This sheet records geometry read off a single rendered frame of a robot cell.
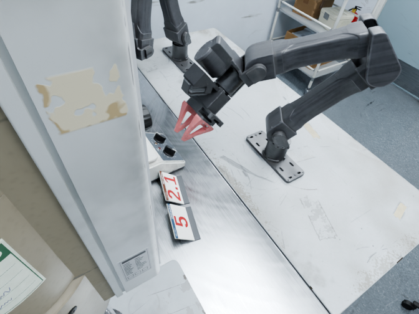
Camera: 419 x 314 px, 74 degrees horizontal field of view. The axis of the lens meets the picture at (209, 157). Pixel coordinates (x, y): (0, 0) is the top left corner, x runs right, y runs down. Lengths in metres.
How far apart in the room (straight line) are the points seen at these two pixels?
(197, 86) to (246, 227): 0.35
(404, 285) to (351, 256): 1.24
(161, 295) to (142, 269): 0.43
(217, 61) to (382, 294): 1.58
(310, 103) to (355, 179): 0.31
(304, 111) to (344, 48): 0.17
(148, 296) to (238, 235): 0.24
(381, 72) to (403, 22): 2.75
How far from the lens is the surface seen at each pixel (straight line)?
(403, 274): 2.03
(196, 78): 0.59
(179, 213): 0.68
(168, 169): 0.74
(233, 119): 0.95
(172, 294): 0.62
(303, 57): 0.64
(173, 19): 1.08
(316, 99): 0.71
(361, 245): 0.80
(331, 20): 2.66
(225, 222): 0.70
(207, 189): 0.75
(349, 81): 0.69
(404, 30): 3.42
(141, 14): 0.95
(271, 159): 0.83
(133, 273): 0.19
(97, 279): 0.18
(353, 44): 0.65
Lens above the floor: 1.51
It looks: 49 degrees down
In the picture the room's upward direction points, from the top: 8 degrees clockwise
